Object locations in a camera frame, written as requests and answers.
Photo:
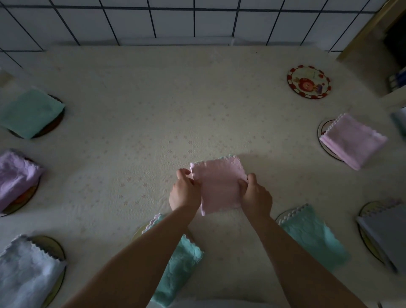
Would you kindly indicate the person's left hand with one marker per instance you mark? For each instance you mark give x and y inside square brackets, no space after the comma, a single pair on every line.
[185,196]

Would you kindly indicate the person's right hand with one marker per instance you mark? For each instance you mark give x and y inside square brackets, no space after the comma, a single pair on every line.
[257,200]

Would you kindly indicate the green cloth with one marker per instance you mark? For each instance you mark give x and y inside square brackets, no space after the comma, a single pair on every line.
[30,112]
[219,187]
[180,266]
[355,142]
[314,238]

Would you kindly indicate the white cartoon coaster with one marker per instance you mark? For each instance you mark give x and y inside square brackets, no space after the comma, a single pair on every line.
[323,130]

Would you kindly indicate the edge coaster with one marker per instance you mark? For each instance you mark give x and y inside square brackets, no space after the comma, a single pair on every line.
[366,241]

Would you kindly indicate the red rimmed small coaster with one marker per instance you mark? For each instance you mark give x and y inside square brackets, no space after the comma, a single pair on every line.
[308,82]

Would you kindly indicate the green character round coaster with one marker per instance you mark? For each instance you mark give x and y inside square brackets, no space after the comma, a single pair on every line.
[52,249]

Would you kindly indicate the brown cartoon coaster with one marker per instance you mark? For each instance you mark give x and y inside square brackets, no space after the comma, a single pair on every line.
[54,125]

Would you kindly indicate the grey cloth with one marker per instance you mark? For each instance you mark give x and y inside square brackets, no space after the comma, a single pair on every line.
[28,276]

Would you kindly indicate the person's left forearm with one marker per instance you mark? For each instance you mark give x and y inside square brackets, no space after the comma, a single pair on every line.
[136,266]

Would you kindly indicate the person's right forearm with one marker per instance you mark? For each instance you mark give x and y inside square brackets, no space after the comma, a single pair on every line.
[301,269]

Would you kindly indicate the person's white shirt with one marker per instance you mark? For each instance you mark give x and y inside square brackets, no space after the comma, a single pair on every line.
[215,304]

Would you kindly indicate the cream speckled tablecloth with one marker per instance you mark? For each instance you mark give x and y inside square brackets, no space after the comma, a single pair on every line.
[190,111]

